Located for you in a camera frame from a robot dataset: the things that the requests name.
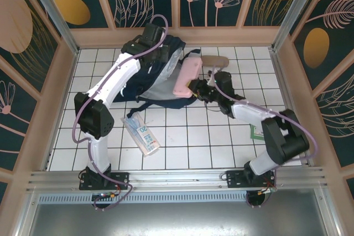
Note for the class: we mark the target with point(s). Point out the navy blue backpack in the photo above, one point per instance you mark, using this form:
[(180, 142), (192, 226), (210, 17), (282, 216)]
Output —
[(163, 89)]

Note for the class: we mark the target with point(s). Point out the aluminium frame post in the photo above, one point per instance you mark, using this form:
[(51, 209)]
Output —
[(294, 12), (52, 12)]

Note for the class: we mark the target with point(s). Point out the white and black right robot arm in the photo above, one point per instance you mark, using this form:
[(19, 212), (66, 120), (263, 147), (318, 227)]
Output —
[(285, 139)]

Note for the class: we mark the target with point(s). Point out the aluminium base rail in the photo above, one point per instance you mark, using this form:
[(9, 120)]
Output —
[(177, 178)]

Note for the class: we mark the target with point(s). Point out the aluminium side rail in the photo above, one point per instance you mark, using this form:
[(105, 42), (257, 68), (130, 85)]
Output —
[(279, 81)]

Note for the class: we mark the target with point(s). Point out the slotted metal vent strip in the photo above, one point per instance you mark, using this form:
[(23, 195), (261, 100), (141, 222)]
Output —
[(177, 198)]

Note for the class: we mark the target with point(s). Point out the clear plastic pen pack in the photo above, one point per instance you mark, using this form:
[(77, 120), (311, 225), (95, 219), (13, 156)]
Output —
[(142, 136)]

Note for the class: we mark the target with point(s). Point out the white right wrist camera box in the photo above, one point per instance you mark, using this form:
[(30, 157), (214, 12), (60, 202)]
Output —
[(213, 75)]

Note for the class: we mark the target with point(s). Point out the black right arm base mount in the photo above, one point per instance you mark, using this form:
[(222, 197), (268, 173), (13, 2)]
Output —
[(238, 179)]

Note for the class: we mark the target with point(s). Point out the tan glasses case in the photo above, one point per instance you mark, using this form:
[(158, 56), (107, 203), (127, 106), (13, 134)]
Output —
[(218, 61)]

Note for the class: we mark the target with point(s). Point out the pink pencil case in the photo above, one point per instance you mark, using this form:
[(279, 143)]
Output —
[(188, 75)]

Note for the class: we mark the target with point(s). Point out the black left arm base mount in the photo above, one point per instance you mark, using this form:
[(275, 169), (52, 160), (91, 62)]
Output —
[(119, 179)]

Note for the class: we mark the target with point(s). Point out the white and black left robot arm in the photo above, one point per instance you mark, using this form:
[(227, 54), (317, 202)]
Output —
[(96, 120)]

